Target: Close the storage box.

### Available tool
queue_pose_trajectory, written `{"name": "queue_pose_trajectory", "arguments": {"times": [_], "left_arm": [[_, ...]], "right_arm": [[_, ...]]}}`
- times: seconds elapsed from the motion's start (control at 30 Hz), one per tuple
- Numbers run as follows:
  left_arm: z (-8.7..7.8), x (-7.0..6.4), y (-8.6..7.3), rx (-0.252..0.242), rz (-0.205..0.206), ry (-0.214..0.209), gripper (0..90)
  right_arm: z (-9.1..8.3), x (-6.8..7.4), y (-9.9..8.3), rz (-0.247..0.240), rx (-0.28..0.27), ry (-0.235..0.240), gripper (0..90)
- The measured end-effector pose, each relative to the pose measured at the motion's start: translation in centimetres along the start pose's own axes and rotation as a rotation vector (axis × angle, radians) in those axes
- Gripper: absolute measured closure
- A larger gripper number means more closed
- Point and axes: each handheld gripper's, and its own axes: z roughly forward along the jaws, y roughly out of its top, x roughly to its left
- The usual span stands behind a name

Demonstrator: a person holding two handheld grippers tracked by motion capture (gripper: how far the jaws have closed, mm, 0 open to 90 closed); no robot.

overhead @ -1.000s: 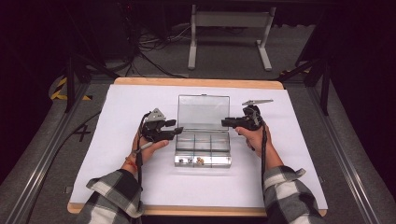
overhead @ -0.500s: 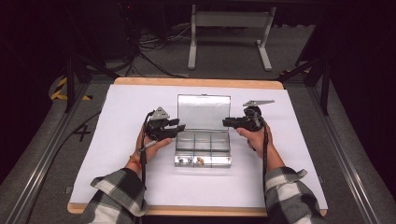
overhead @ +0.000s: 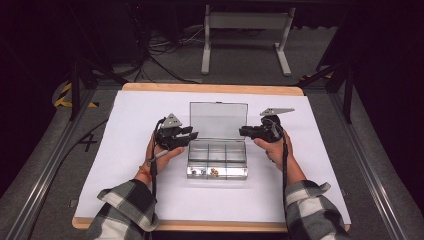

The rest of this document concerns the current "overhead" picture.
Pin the person's right hand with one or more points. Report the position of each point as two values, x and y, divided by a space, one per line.
276 151

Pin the aluminium floor rail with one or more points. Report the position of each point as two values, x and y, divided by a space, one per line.
366 173
50 166

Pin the white paper sheet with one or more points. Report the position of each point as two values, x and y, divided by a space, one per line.
133 113

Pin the orange wrist band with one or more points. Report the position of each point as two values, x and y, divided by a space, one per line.
144 172

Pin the black tripod stand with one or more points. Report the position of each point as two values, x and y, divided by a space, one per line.
75 86

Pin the person's left hand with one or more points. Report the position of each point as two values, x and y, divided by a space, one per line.
160 160

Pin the yellow black hazard tape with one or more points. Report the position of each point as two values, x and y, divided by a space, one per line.
63 96

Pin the wooden table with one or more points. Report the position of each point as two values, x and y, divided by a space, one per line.
213 88

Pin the clear plastic compartment box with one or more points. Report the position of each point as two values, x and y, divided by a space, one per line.
218 150

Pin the white metal stand frame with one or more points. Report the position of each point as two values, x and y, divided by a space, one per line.
246 20

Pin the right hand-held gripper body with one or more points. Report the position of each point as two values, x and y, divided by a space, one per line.
271 131

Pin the black metal stand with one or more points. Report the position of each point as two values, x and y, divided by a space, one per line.
348 96

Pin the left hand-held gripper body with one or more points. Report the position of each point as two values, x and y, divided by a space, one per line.
170 122

